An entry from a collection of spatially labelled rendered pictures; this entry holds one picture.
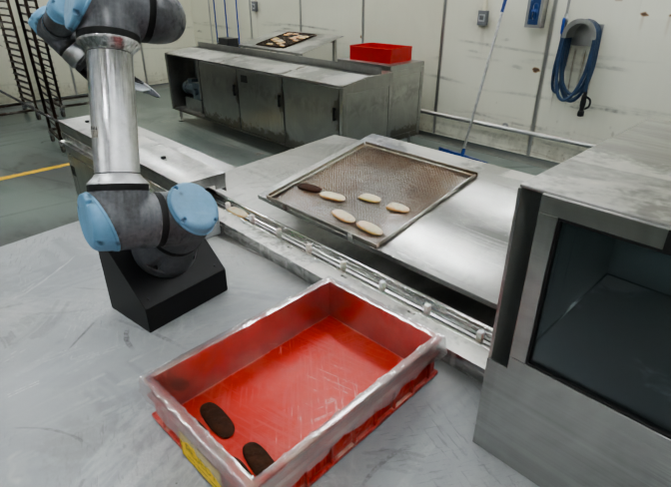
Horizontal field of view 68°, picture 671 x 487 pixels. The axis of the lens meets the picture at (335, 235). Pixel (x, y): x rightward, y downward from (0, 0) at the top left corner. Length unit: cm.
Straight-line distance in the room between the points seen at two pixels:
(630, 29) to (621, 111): 62
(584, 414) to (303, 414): 48
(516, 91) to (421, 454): 445
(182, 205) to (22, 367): 48
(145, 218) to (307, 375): 45
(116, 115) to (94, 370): 52
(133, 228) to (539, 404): 78
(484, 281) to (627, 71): 366
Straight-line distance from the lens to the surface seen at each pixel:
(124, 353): 120
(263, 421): 98
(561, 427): 85
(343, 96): 415
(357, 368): 107
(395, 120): 496
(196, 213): 107
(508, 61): 515
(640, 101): 475
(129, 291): 124
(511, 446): 93
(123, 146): 106
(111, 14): 110
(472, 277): 127
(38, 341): 132
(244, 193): 195
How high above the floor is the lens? 154
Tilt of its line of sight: 27 degrees down
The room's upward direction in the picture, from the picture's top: straight up
